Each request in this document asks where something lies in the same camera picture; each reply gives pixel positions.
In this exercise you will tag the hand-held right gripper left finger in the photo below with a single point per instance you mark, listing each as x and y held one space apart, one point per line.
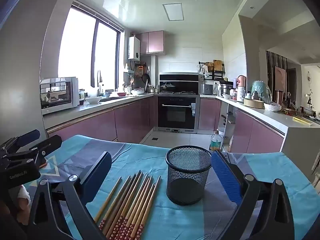
96 180

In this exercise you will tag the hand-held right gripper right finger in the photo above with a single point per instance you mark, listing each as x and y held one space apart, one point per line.
225 177

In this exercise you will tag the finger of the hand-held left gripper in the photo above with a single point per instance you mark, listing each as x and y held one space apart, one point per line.
48 145
28 136

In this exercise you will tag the black mesh holder cup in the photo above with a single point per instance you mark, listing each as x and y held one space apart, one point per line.
186 192

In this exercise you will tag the bundle of wooden chopsticks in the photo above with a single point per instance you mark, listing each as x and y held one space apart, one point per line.
130 205

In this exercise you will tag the person's left hand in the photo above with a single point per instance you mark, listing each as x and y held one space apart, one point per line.
23 197

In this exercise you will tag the cooking oil bottle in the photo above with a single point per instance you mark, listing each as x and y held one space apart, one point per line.
215 142

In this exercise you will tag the pink base cabinets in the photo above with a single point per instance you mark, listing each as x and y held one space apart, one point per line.
252 135
105 122

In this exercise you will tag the white countertop oven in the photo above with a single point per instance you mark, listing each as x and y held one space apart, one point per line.
72 92

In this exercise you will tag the teal grey patterned tablecloth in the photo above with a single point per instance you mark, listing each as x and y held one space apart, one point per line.
175 220

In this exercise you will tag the black built-in oven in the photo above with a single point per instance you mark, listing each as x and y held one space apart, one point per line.
178 115

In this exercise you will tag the round bamboo steamer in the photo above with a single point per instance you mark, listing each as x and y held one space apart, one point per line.
253 103

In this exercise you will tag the plastic-wrapped white bowl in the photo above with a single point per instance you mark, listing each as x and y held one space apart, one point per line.
272 107

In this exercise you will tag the white plastic jug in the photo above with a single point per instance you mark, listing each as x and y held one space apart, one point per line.
240 93

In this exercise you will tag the stainless steel pot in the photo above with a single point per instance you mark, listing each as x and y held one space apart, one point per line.
226 90

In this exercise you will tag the red bowl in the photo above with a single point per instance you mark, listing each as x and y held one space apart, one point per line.
121 94

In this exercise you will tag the teal plastic-wrapped appliance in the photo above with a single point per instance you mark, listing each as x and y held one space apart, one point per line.
260 90

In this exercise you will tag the yellow flat box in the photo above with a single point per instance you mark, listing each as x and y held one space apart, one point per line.
302 120

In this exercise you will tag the pink electric kettle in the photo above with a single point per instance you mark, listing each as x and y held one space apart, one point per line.
241 81

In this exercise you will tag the kitchen window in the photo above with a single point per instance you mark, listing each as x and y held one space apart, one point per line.
77 50

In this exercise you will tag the black wok with lid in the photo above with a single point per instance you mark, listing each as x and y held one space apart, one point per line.
168 87

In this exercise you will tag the black range hood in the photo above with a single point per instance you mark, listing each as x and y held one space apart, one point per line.
178 77

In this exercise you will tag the wooden cutting board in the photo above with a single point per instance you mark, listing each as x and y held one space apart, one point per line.
217 65

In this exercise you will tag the black hanging frying pan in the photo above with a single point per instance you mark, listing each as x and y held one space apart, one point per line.
146 78

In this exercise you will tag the white water heater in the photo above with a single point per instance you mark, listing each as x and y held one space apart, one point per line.
134 48

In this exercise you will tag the ceiling light panel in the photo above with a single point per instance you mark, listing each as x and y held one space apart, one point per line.
173 12

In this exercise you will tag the black wall rack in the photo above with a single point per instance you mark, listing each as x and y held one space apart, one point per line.
212 75

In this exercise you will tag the pink wall picture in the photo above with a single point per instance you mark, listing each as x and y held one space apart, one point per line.
281 78

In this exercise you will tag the pink wall cabinet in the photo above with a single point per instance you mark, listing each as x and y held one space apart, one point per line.
153 42

